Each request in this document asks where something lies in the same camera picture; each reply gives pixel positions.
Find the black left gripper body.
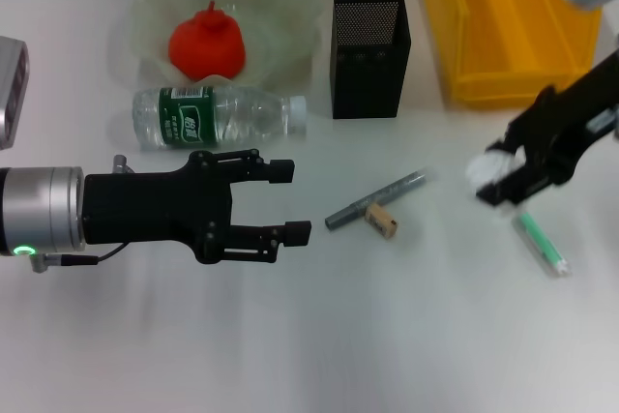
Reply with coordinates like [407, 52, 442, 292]
[81, 150, 236, 265]

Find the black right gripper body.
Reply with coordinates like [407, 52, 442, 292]
[502, 49, 619, 187]

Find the white paper ball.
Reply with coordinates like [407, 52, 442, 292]
[466, 151, 526, 192]

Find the green pen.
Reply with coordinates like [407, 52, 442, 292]
[512, 212, 573, 279]

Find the clear bottle with green label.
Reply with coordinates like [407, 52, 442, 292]
[132, 84, 309, 151]

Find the red soft tomato toy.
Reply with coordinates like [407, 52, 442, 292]
[167, 0, 248, 81]

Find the grey marker pen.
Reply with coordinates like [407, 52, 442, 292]
[324, 168, 429, 231]

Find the black mesh pen holder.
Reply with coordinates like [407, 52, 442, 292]
[330, 0, 412, 120]

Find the translucent green fruit bowl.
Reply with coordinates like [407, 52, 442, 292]
[128, 0, 324, 93]

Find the small beige cork block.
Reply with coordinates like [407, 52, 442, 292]
[365, 203, 400, 239]

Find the yellow plastic bin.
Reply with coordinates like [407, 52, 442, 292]
[422, 0, 604, 109]

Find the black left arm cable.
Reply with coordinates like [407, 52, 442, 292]
[28, 243, 125, 275]

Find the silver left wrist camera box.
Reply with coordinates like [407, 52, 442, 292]
[0, 35, 30, 152]

